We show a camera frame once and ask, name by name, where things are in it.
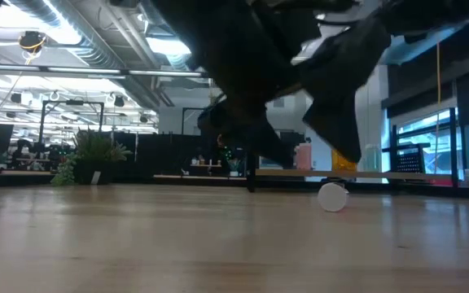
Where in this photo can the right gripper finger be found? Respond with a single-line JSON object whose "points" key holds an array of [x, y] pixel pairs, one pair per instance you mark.
{"points": [[336, 130]]}

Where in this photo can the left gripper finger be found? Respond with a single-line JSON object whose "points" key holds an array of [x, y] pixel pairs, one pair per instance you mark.
{"points": [[255, 138]]}

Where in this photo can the small pink vial white cap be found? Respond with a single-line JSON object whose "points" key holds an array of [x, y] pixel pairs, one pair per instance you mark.
{"points": [[332, 197], [304, 156]]}

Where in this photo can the small green vial white cap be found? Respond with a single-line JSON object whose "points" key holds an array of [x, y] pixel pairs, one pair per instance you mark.
{"points": [[374, 158]]}

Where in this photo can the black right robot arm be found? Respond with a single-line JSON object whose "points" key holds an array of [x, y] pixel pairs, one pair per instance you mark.
{"points": [[434, 12]]}

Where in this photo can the person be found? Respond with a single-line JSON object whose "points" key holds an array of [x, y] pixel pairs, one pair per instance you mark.
{"points": [[220, 141]]}

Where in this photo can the small background bottle rack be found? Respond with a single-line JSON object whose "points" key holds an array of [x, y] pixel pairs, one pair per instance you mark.
{"points": [[206, 163]]}

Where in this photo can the long ceiling light strip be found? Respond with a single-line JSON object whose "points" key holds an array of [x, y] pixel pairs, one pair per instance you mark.
{"points": [[165, 73], [84, 70], [6, 67]]}

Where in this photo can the wooden background desk top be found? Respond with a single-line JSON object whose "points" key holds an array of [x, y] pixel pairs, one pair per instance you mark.
{"points": [[200, 177]]}

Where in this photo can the black mesh panel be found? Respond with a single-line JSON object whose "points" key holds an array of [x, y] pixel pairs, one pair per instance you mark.
{"points": [[411, 163]]}

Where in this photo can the black background partition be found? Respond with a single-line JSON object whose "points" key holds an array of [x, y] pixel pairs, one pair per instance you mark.
{"points": [[165, 154]]}

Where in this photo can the potted succulent plant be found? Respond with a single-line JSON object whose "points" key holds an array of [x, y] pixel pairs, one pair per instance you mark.
{"points": [[92, 156]]}

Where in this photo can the black round ceiling device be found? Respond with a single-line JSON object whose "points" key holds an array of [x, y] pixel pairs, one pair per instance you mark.
{"points": [[32, 40]]}

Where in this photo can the wooden shelf black frame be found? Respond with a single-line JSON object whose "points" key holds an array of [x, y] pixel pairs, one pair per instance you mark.
{"points": [[360, 175]]}

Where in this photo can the black background gantry frame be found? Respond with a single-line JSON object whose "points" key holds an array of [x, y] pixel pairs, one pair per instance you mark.
{"points": [[71, 103], [185, 118]]}

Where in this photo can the corrugated silver ceiling duct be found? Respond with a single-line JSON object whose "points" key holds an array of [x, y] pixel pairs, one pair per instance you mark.
{"points": [[75, 45]]}

